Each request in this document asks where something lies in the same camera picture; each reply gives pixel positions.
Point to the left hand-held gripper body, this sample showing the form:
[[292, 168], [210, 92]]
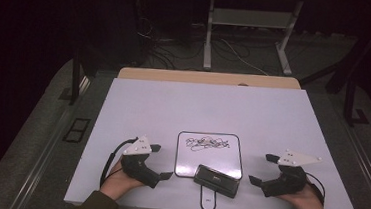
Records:
[[141, 171]]

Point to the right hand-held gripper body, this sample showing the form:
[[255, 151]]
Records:
[[286, 182]]

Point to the black whiteboard eraser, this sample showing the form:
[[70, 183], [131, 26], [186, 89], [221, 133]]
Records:
[[216, 181]]

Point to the person's left hand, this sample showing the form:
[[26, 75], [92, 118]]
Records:
[[117, 181]]

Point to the person's right hand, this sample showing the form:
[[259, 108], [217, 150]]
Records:
[[306, 199]]

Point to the white table board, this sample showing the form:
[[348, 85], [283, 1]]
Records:
[[206, 109]]

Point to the wooden table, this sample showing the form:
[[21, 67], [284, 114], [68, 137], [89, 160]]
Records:
[[209, 77]]

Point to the black metal stand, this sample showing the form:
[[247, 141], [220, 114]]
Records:
[[75, 82], [350, 104]]

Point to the white metal stand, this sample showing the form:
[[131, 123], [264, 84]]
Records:
[[250, 18]]

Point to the black floor socket frame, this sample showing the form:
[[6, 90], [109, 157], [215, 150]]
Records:
[[76, 130]]

